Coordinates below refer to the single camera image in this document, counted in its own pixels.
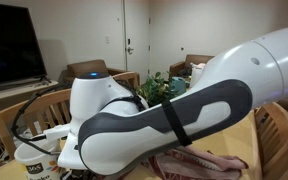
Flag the dark red patterned cloth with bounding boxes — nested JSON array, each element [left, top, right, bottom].
[[117, 146, 250, 180]]

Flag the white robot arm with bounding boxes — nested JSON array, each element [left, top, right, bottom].
[[45, 28, 288, 175]]

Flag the potted green plant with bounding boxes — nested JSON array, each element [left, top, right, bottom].
[[136, 72, 178, 107]]

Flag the teal watering can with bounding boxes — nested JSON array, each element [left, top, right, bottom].
[[169, 77, 186, 95]]

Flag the brown sofa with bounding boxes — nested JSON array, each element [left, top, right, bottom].
[[169, 54, 212, 77]]

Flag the white paper towel roll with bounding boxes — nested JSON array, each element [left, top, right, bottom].
[[190, 63, 205, 87]]

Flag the brown armchair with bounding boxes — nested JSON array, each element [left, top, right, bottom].
[[64, 59, 124, 82]]

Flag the white door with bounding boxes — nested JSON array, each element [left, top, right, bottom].
[[123, 0, 149, 83]]

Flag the wooden chair far side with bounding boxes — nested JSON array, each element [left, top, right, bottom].
[[0, 89, 71, 160]]

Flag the white paper cup container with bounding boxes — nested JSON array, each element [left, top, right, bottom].
[[14, 143, 63, 180]]

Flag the white tv stand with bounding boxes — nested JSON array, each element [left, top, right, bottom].
[[0, 80, 58, 99]]

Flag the black flat screen television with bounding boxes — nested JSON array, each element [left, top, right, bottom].
[[0, 4, 47, 84]]

